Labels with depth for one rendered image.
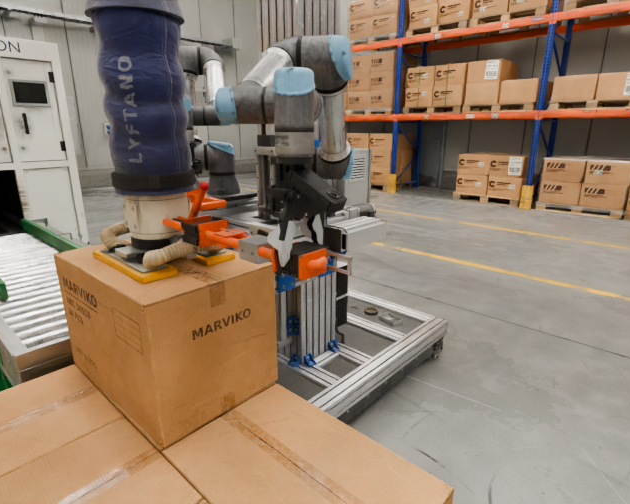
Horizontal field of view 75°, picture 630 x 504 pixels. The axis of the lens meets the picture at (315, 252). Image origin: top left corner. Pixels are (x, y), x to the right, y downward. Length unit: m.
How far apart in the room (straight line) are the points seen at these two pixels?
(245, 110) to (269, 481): 0.83
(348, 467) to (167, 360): 0.51
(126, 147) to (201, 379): 0.64
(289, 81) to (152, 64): 0.51
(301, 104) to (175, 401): 0.78
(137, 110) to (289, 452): 0.95
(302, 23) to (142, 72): 0.81
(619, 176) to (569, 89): 1.54
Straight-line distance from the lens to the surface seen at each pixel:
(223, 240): 0.98
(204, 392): 1.21
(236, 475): 1.12
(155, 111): 1.19
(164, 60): 1.22
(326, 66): 1.23
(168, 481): 1.14
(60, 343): 1.73
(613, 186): 7.74
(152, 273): 1.16
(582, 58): 9.28
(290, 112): 0.77
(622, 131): 9.07
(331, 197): 0.74
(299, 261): 0.77
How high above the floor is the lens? 1.33
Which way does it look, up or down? 17 degrees down
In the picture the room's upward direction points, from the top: straight up
